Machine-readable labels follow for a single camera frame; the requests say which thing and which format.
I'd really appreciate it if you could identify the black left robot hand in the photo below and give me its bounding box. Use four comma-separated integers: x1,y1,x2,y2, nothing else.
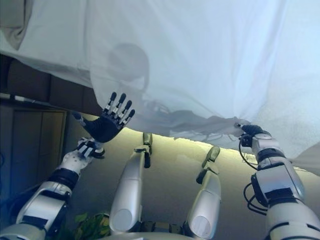
72,91,136,144

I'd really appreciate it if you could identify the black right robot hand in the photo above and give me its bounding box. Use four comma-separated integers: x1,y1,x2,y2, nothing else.
234,123,272,148

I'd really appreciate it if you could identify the white duvet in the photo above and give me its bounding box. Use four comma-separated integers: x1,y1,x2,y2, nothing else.
82,0,320,151

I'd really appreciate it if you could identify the white bed sheet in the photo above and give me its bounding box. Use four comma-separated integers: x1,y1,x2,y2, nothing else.
0,0,101,89

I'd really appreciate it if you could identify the silver left robot leg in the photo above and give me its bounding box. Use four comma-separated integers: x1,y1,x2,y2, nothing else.
109,132,154,234

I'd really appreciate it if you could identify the silver robot leg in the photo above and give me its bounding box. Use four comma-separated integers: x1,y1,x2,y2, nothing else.
185,145,222,239
109,132,154,234

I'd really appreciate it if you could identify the brown wooden bedside cabinet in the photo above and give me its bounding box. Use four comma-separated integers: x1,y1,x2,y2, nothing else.
0,106,69,201

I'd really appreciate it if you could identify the silver right robot leg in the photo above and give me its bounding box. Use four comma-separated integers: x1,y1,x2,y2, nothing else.
185,145,222,239

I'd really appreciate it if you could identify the green leafy plant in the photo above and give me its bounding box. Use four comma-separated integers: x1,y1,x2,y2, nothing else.
71,212,111,240

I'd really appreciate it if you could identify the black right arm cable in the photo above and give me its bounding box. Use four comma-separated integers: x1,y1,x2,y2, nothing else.
238,134,269,216

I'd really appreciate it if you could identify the brown bed frame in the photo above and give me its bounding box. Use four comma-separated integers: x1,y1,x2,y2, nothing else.
0,53,106,117

